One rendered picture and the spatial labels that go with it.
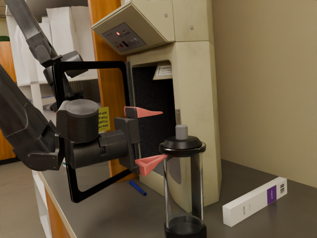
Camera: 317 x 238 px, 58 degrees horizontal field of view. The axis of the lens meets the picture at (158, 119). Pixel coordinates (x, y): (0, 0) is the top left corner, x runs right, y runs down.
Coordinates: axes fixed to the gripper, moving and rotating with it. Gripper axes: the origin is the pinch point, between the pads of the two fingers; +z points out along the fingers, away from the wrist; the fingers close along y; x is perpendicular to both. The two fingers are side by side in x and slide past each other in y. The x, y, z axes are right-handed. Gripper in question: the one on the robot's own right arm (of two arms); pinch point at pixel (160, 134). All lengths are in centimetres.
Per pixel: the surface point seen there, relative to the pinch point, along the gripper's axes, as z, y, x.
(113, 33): 3.8, 27.3, 29.6
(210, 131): 21.4, -4.1, 9.4
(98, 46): 4, 26, 46
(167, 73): 14.9, 13.6, 18.9
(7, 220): -41, -113, 270
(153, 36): 7.6, 23.2, 11.8
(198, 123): 17.6, -1.0, 9.3
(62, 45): 12, 41, 137
